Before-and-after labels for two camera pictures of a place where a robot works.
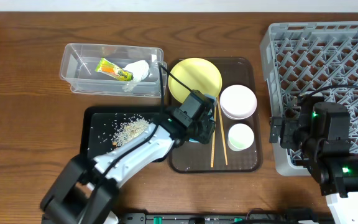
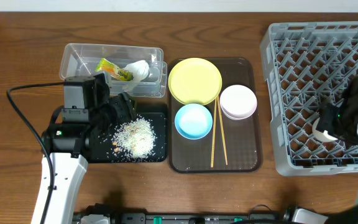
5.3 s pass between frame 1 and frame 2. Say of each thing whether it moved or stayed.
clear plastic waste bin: stayed
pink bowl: stayed
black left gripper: moved
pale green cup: moved
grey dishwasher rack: stayed
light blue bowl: moved
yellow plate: stayed
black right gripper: moved
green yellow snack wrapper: stayed
